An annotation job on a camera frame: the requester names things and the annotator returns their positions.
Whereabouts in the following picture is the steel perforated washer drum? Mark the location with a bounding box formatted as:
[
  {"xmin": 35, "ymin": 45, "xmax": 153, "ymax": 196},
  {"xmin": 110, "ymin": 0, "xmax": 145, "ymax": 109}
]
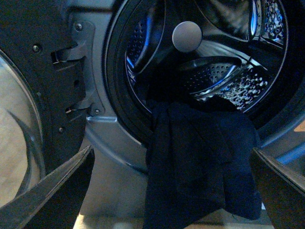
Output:
[{"xmin": 125, "ymin": 0, "xmax": 287, "ymax": 114}]

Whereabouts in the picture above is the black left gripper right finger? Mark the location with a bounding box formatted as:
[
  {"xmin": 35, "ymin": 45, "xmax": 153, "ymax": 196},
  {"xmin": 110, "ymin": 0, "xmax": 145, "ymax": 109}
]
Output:
[{"xmin": 250, "ymin": 148, "xmax": 305, "ymax": 229}]

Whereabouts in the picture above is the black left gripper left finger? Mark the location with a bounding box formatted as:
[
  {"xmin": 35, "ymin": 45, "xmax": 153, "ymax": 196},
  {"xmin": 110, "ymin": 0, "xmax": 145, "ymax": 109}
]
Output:
[{"xmin": 0, "ymin": 146, "xmax": 95, "ymax": 229}]

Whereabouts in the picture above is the washing machine glass door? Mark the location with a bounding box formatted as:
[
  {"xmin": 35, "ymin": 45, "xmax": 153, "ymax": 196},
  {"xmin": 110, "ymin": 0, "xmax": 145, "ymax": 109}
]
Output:
[{"xmin": 0, "ymin": 0, "xmax": 92, "ymax": 206}]

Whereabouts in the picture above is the silver front-load washing machine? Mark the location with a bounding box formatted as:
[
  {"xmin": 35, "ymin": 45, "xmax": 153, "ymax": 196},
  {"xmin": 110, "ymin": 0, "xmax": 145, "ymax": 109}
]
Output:
[{"xmin": 70, "ymin": 0, "xmax": 305, "ymax": 222}]

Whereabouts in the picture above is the dark navy knit garment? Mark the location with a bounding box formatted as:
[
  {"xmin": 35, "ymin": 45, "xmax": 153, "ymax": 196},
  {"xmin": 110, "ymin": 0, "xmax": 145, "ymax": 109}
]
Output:
[{"xmin": 143, "ymin": 96, "xmax": 262, "ymax": 229}]

